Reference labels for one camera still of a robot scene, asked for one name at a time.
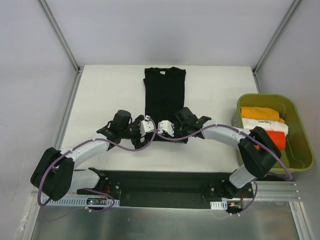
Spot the white cable duct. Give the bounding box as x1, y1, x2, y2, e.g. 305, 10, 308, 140
46, 196, 120, 208
210, 200, 228, 211

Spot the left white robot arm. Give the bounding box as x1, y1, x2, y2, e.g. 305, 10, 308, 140
30, 110, 156, 201

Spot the olive green plastic bin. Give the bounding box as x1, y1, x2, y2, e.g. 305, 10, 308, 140
231, 93, 315, 173

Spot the right aluminium corner post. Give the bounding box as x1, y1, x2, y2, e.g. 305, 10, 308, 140
254, 0, 302, 72

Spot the left white cable duct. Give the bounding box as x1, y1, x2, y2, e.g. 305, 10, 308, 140
46, 196, 120, 208

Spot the white rolled t shirt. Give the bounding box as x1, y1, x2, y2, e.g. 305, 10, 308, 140
242, 118, 289, 136

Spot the yellow rolled t shirt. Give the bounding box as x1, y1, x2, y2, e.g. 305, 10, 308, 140
240, 106, 285, 123

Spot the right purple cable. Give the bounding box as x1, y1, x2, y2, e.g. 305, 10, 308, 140
154, 123, 293, 218

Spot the aluminium frame rail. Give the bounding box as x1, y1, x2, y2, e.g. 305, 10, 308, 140
40, 181, 299, 205

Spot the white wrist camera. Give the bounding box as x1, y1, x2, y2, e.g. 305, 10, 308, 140
139, 115, 156, 137
157, 120, 175, 137

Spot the orange rolled t shirt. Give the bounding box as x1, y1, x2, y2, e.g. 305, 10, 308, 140
266, 130, 286, 152

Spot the left aluminium corner post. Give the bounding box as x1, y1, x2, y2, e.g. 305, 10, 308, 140
37, 0, 81, 72

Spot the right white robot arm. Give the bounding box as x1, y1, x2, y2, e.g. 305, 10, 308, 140
175, 107, 282, 199

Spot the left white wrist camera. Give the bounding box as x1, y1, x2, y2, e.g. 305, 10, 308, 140
139, 115, 156, 137

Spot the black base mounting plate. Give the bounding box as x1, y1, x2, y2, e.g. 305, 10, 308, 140
74, 169, 255, 209

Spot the black t shirt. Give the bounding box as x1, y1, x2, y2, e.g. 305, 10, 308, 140
142, 66, 189, 145

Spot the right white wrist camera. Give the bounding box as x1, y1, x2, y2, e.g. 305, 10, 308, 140
157, 120, 175, 137

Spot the right white cable duct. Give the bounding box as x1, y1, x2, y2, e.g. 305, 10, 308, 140
210, 200, 228, 211

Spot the aluminium corner post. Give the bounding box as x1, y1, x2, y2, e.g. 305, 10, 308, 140
254, 0, 302, 72
37, 0, 81, 72

